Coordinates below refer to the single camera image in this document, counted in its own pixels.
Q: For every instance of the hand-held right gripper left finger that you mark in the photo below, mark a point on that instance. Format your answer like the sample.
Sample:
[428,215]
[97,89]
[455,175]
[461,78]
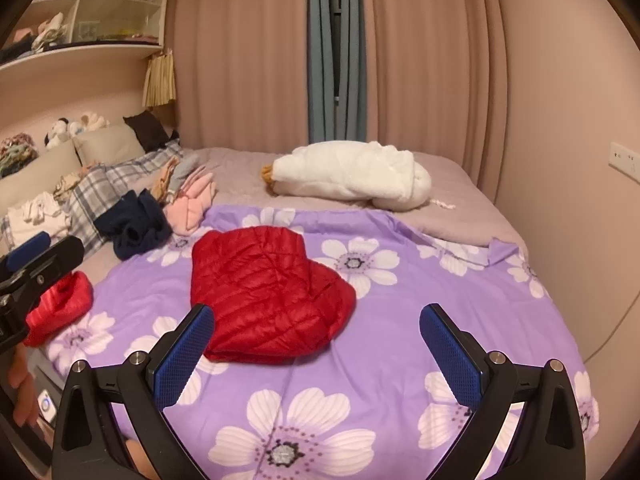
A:
[182,357]

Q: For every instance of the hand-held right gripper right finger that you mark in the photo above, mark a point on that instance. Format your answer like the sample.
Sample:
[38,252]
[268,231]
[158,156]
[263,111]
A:
[450,357]

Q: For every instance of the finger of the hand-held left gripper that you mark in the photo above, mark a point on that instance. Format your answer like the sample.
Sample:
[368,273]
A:
[27,249]
[55,260]

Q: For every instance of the red down jacket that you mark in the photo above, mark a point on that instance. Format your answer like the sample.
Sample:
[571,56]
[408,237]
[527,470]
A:
[265,290]
[60,310]

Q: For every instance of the white clothes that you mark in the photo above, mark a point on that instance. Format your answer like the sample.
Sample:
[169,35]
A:
[35,217]

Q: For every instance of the pink folded clothes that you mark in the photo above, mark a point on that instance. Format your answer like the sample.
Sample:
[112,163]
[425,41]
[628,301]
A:
[192,205]

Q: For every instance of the clothes on shelf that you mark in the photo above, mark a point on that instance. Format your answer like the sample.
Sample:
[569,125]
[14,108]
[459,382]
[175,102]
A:
[45,32]

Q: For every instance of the person's left hand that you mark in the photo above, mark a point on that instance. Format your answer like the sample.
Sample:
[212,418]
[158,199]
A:
[22,385]

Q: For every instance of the folded red down jacket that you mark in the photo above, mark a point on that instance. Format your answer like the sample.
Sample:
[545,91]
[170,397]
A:
[60,310]

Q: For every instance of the large beige headboard cushion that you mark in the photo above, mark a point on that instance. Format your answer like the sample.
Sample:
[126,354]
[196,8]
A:
[40,175]

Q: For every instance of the cartoon printed cloth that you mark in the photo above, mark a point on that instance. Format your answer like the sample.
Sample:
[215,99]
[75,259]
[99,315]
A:
[70,185]

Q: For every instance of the navy blue garment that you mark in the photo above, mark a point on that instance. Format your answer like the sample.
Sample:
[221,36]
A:
[135,225]

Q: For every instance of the white square device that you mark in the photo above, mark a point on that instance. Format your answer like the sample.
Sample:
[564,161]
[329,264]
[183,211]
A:
[47,406]

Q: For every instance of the multicolour knitted item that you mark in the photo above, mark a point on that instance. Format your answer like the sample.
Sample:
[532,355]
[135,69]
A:
[17,152]

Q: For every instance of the purple floral blanket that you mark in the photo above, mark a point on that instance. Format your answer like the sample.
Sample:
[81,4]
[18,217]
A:
[350,410]

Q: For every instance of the black and white plush dog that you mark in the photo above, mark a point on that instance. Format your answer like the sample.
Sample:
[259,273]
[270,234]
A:
[56,132]

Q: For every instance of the small beige headboard cushion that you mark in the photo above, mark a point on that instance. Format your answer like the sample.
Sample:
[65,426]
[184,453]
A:
[110,142]

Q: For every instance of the beige floral garment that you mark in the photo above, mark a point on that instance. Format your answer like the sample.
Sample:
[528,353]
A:
[165,180]

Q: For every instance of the cream plush toy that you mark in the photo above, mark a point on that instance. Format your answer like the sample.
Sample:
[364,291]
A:
[90,122]

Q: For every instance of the dark brown pillow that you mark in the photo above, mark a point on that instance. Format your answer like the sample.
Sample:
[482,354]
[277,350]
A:
[147,130]

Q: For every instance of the grey garment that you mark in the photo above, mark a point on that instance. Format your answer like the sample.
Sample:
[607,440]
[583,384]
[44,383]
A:
[187,170]

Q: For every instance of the white fleece garment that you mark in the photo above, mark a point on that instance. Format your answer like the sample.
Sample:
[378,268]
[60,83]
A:
[350,175]

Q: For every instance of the yellow pleated lamp shade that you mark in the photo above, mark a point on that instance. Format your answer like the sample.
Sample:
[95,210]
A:
[160,80]

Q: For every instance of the pink curtain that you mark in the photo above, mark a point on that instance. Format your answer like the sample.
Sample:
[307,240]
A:
[430,70]
[240,55]

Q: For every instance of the teal curtain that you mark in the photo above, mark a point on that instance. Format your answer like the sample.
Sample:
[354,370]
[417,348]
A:
[320,60]

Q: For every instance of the white wall shelf cabinet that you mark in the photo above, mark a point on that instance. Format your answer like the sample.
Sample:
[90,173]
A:
[120,10]

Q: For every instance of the white wall socket strip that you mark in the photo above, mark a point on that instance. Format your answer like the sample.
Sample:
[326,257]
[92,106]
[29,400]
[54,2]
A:
[625,162]

